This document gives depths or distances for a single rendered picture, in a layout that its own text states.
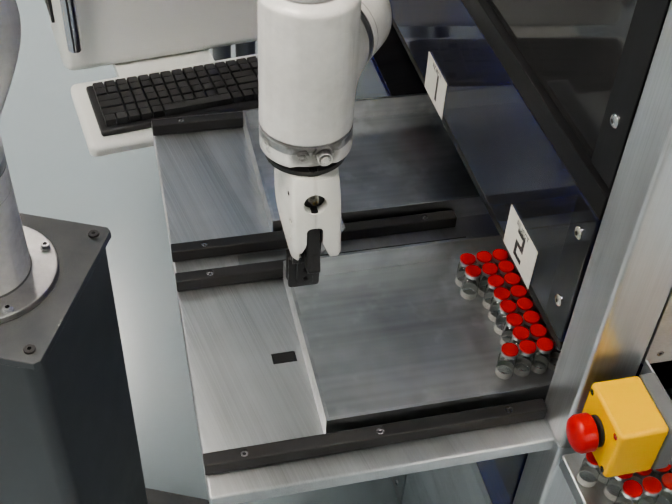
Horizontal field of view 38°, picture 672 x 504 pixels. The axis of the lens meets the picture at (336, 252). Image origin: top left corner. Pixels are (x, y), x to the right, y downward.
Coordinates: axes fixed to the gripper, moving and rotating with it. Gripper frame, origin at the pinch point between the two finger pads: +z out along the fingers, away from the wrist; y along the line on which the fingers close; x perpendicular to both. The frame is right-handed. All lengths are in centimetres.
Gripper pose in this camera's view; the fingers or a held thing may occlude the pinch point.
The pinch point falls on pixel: (302, 266)
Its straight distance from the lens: 98.8
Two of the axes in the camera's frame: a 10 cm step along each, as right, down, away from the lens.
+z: -0.4, 7.2, 6.9
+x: -9.7, 1.2, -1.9
